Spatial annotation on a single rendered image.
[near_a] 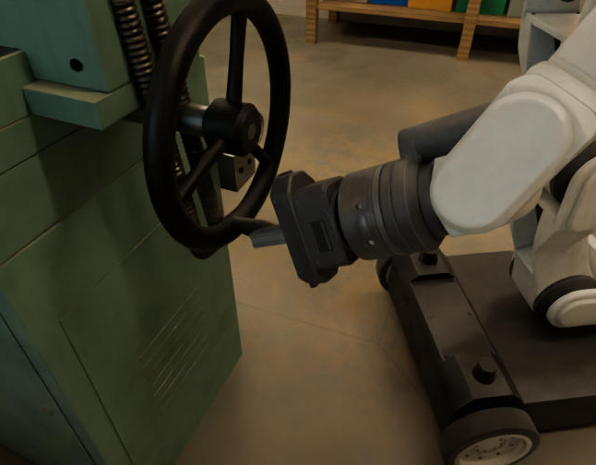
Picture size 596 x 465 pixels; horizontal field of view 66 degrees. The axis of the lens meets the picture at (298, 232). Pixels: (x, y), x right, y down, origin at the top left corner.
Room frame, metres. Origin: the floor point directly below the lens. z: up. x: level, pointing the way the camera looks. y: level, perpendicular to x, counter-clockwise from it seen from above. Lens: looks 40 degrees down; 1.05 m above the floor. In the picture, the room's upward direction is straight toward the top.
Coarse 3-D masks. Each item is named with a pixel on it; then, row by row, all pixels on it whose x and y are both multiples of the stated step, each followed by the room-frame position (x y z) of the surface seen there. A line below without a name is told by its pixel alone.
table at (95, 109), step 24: (0, 48) 0.47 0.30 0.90; (0, 72) 0.43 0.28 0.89; (24, 72) 0.46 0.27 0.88; (192, 72) 0.56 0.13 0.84; (0, 96) 0.43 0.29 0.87; (24, 96) 0.45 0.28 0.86; (48, 96) 0.43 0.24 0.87; (72, 96) 0.42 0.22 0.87; (96, 96) 0.42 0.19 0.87; (120, 96) 0.44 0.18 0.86; (0, 120) 0.42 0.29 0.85; (72, 120) 0.42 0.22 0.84; (96, 120) 0.41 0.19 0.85
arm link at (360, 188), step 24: (288, 192) 0.38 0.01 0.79; (312, 192) 0.37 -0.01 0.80; (336, 192) 0.37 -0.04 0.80; (360, 192) 0.34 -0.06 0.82; (288, 216) 0.37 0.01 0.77; (312, 216) 0.36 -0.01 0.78; (336, 216) 0.34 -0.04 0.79; (360, 216) 0.32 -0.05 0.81; (288, 240) 0.36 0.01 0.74; (312, 240) 0.35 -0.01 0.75; (336, 240) 0.33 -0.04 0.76; (360, 240) 0.31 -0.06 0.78; (384, 240) 0.31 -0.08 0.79; (312, 264) 0.34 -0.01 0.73; (336, 264) 0.33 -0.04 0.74
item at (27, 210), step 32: (192, 96) 0.70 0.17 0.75; (128, 128) 0.57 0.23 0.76; (32, 160) 0.43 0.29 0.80; (64, 160) 0.46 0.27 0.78; (96, 160) 0.50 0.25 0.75; (128, 160) 0.55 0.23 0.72; (0, 192) 0.39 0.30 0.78; (32, 192) 0.42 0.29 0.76; (64, 192) 0.45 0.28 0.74; (0, 224) 0.37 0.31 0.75; (32, 224) 0.40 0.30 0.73; (0, 256) 0.36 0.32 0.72
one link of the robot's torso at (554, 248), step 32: (544, 192) 0.74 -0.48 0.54; (576, 192) 0.64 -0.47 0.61; (512, 224) 0.78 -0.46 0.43; (544, 224) 0.67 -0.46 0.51; (576, 224) 0.63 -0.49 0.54; (544, 256) 0.69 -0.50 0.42; (576, 256) 0.70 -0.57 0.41; (544, 288) 0.69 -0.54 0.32; (576, 288) 0.67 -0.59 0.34; (544, 320) 0.68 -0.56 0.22
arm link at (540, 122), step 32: (544, 64) 0.33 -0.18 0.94; (512, 96) 0.30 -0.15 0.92; (544, 96) 0.29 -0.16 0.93; (576, 96) 0.29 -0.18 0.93; (480, 128) 0.30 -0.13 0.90; (512, 128) 0.29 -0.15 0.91; (544, 128) 0.28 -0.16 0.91; (576, 128) 0.27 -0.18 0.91; (448, 160) 0.30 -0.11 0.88; (480, 160) 0.29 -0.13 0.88; (512, 160) 0.28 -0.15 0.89; (544, 160) 0.27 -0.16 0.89; (448, 192) 0.28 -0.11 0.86; (480, 192) 0.27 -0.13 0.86; (512, 192) 0.26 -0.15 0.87; (448, 224) 0.27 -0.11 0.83; (480, 224) 0.26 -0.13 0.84
